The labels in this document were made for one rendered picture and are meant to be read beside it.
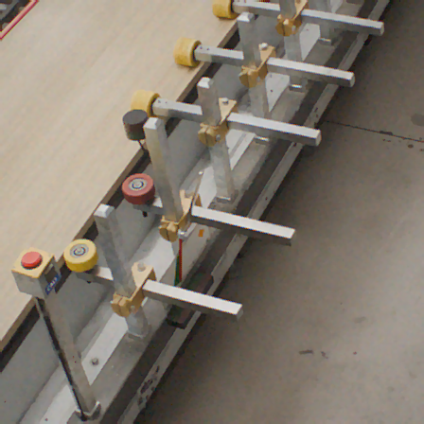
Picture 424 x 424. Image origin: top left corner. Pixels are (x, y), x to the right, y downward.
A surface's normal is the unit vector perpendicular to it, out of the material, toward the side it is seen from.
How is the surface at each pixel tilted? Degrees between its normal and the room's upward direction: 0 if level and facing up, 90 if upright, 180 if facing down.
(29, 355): 90
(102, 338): 0
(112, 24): 0
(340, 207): 0
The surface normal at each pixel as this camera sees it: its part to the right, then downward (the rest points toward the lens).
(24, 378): 0.89, 0.21
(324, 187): -0.14, -0.72
